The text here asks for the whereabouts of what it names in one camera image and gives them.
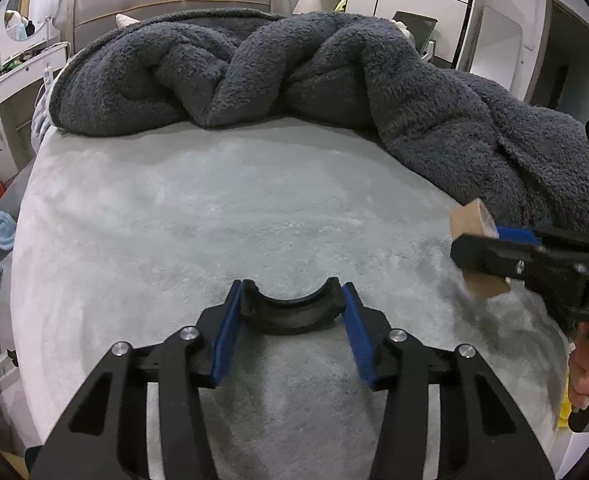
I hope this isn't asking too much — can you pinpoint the person's right hand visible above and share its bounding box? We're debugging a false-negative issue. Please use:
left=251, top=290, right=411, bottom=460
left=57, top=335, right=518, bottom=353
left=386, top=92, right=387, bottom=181
left=568, top=322, right=589, bottom=410

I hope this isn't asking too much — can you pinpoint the white dressing table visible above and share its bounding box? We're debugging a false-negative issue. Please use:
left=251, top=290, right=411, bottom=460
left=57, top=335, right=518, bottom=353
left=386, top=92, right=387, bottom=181
left=0, top=41, right=69, bottom=186

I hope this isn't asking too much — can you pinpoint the white power strip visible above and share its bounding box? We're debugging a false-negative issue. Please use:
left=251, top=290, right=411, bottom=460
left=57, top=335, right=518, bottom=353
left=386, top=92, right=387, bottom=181
left=43, top=64, right=54, bottom=88

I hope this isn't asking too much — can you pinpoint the grey-green bed mattress cover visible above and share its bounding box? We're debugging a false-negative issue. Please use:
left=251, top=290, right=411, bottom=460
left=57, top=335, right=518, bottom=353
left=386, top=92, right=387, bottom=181
left=11, top=118, right=567, bottom=479

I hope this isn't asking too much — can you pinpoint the brown cardboard tape core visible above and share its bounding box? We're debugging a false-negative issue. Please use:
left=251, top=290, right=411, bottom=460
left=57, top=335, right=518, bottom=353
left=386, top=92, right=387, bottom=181
left=450, top=198, right=511, bottom=299

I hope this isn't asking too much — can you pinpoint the bedside table lamp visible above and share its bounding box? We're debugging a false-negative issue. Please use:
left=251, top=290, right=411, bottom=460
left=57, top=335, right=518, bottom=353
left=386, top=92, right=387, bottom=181
left=292, top=0, right=323, bottom=15

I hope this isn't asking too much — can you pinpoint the black curved plastic piece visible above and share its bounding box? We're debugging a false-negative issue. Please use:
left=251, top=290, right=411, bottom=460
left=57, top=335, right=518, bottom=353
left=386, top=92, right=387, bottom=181
left=239, top=278, right=345, bottom=336

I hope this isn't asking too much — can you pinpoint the black chair back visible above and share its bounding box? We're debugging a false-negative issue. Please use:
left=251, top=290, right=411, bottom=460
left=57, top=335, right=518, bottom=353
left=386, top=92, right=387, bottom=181
left=393, top=11, right=438, bottom=54

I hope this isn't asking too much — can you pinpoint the blue patterned quilt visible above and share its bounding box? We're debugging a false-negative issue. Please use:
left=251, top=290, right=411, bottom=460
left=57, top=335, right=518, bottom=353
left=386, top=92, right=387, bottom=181
left=30, top=75, right=56, bottom=153

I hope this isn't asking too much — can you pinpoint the dark grey fleece blanket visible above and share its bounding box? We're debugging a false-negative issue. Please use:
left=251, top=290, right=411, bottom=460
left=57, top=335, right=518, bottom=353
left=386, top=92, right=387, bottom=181
left=48, top=9, right=589, bottom=236

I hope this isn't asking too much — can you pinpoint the round wall mirror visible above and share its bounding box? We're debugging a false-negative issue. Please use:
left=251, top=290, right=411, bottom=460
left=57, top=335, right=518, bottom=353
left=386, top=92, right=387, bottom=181
left=4, top=0, right=60, bottom=41

